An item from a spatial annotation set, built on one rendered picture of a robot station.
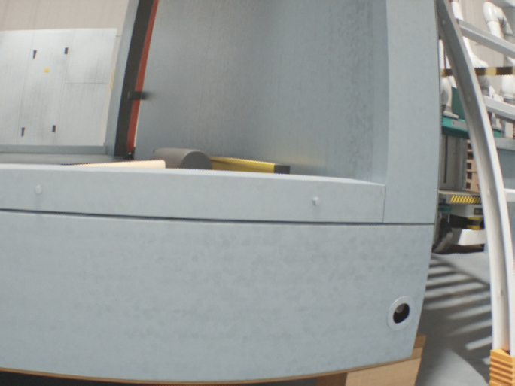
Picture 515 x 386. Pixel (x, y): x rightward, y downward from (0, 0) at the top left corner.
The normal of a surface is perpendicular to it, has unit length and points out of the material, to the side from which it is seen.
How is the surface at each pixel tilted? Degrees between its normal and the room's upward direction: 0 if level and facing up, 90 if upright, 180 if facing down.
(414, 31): 90
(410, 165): 90
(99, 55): 90
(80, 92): 90
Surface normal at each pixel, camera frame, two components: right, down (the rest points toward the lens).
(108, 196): 0.39, 0.11
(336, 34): -0.92, -0.04
